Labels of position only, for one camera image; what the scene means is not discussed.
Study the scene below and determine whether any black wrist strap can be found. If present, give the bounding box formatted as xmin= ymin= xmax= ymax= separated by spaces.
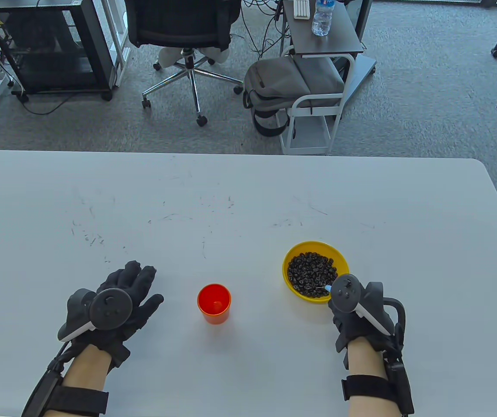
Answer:
xmin=42 ymin=384 xmax=109 ymax=417
xmin=341 ymin=374 xmax=398 ymax=402

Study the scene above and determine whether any black wheeled cabinet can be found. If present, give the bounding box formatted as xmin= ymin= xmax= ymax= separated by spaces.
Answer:
xmin=0 ymin=0 xmax=116 ymax=103

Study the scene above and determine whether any black cable bundle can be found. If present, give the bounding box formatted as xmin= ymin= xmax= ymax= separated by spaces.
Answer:
xmin=240 ymin=0 xmax=294 ymax=61

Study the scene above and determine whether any beige fabric bundle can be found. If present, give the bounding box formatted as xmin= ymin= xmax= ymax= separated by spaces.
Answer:
xmin=157 ymin=46 xmax=231 ymax=68

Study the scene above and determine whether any black floor cable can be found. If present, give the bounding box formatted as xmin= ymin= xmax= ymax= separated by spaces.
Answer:
xmin=14 ymin=89 xmax=77 ymax=116

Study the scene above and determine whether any white side table dark top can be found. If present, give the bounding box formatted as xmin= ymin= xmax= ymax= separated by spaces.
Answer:
xmin=280 ymin=0 xmax=377 ymax=156

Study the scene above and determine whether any person's left hand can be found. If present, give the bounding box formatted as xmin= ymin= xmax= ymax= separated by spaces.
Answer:
xmin=57 ymin=261 xmax=165 ymax=369

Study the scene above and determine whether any clear water bottle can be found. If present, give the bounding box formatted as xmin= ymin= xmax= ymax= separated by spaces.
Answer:
xmin=312 ymin=0 xmax=335 ymax=36

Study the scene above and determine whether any grey backpack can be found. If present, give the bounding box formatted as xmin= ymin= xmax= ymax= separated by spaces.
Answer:
xmin=243 ymin=56 xmax=345 ymax=137

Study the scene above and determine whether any black tracking controller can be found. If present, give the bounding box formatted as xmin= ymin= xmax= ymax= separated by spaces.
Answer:
xmin=57 ymin=288 xmax=134 ymax=342
xmin=330 ymin=275 xmax=406 ymax=337

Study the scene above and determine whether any person's right forearm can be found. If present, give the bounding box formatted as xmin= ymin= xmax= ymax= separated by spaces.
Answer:
xmin=347 ymin=338 xmax=398 ymax=417

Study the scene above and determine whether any person's left forearm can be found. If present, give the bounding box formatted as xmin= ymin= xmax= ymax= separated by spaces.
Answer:
xmin=63 ymin=345 xmax=112 ymax=394

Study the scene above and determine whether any white shelf frame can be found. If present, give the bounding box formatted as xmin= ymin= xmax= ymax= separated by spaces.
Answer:
xmin=101 ymin=0 xmax=132 ymax=87

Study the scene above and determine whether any black mesh office chair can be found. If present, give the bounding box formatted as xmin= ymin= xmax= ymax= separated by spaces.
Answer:
xmin=125 ymin=0 xmax=244 ymax=127

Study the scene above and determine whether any large heap of coffee beans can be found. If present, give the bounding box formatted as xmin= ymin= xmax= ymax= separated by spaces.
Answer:
xmin=287 ymin=252 xmax=338 ymax=298

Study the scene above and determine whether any person's right hand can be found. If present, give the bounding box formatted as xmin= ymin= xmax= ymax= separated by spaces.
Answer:
xmin=328 ymin=281 xmax=400 ymax=371

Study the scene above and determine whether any orange plastic cup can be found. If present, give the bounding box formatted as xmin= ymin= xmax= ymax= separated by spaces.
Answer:
xmin=197 ymin=284 xmax=232 ymax=325

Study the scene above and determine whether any yellow plastic bowl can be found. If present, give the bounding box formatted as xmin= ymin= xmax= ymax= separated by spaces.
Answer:
xmin=282 ymin=242 xmax=350 ymax=304

